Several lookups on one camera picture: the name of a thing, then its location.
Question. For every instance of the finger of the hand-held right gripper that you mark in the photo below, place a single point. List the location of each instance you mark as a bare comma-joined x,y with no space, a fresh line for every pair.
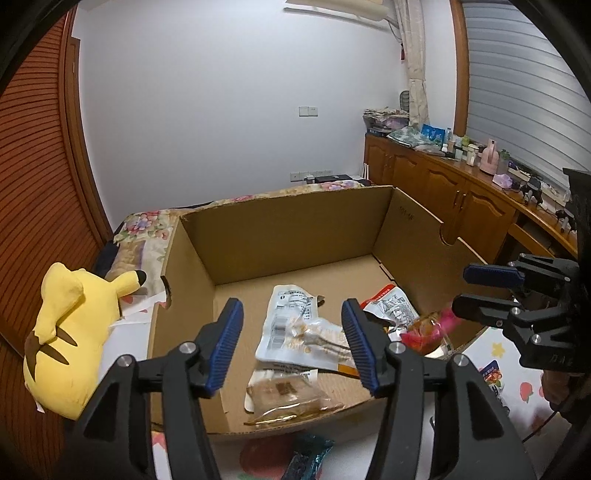
489,274
480,308

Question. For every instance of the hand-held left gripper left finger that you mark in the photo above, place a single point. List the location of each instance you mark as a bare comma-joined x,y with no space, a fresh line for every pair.
226,341

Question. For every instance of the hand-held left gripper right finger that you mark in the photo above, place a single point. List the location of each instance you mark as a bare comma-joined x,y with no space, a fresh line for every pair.
358,341

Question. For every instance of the red and white snack packet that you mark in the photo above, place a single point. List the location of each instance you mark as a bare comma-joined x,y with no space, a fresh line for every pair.
392,304

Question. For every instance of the pink snack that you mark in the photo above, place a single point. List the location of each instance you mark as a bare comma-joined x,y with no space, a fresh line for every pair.
427,330

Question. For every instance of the long white snack packet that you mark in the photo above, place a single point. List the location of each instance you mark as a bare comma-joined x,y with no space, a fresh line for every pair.
286,323

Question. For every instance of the clear pastry pack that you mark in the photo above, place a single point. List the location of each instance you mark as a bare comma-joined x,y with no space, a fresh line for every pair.
286,392

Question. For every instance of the cardboard box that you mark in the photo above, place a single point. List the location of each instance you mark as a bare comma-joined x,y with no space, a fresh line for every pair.
295,240

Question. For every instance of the black toy figure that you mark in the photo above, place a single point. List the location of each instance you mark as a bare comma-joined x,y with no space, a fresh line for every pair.
533,189
565,218

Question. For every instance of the blue and white snack packet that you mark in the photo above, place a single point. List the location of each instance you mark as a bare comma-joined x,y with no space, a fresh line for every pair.
490,374

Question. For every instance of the white floral tablecloth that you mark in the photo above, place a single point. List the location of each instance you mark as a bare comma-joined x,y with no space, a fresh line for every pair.
508,397

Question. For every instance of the purple pouch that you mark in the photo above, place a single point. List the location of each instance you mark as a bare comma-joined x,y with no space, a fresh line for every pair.
503,180

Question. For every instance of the wooden cabinet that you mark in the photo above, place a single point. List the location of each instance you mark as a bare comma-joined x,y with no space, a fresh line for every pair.
438,184

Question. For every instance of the pink bottle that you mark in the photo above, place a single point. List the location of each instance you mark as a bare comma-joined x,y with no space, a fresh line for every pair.
489,159

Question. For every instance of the teal snack packet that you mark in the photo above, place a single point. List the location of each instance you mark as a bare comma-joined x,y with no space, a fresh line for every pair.
304,457

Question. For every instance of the blue box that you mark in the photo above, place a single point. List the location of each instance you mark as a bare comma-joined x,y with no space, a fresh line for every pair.
432,132

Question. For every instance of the yellow plush toy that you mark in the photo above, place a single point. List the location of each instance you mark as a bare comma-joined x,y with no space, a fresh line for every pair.
69,332

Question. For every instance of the green patterned cloth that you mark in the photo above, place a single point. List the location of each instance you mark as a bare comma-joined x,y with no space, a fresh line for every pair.
411,137

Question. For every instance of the black flat device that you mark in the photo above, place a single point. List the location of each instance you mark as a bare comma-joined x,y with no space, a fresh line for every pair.
334,177

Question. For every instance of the grey window blind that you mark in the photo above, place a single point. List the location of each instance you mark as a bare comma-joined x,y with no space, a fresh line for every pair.
517,92

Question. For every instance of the stack of folded cloths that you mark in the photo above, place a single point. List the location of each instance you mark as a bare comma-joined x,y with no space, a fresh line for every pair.
385,119

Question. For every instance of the small desk fan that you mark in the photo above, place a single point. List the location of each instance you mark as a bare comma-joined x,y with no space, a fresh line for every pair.
405,100

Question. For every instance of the cream curtain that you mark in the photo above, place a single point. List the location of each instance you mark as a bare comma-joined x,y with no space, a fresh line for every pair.
415,60

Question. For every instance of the wooden slatted wardrobe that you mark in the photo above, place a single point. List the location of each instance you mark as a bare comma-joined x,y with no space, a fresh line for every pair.
37,184

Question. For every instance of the white wall outlets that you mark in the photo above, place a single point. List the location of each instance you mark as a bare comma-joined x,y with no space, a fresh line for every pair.
300,175

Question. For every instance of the wooden window frame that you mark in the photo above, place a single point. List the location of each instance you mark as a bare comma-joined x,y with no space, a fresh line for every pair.
458,69

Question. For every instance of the white wall switch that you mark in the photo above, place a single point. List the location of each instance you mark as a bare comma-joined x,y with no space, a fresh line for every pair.
308,110

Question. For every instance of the wall air conditioner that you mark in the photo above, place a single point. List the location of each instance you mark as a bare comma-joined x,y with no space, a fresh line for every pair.
341,7

